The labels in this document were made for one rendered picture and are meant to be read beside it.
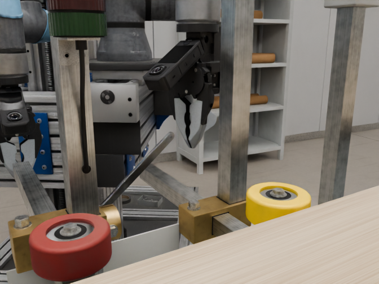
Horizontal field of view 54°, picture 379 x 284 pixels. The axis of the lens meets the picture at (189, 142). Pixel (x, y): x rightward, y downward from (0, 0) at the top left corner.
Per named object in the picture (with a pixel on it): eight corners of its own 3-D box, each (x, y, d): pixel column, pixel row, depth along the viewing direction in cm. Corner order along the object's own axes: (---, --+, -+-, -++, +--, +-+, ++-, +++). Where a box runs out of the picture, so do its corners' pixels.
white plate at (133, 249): (14, 332, 52) (5, 269, 49) (177, 274, 65) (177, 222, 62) (15, 334, 52) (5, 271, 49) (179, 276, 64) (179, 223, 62)
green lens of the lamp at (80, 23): (44, 35, 41) (42, 14, 41) (97, 36, 44) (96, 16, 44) (56, 35, 36) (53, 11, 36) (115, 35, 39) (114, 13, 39)
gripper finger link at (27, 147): (34, 172, 82) (29, 131, 79) (39, 180, 77) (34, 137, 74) (18, 174, 80) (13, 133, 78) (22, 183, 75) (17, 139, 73)
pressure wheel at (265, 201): (241, 283, 47) (245, 199, 44) (245, 249, 55) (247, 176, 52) (307, 291, 46) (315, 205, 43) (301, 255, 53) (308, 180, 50)
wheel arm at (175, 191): (139, 181, 84) (137, 163, 83) (152, 178, 86) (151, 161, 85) (273, 288, 48) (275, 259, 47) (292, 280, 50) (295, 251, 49)
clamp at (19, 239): (12, 254, 49) (7, 220, 48) (110, 229, 56) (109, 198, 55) (17, 277, 45) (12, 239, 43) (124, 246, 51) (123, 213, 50)
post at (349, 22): (311, 228, 81) (333, 8, 69) (326, 222, 83) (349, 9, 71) (329, 237, 77) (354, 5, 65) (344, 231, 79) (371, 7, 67)
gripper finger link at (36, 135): (42, 155, 78) (38, 114, 75) (44, 157, 76) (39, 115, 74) (17, 159, 75) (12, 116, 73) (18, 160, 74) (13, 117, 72)
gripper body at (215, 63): (230, 94, 67) (233, 24, 64) (202, 101, 61) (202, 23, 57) (197, 91, 72) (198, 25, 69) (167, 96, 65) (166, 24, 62)
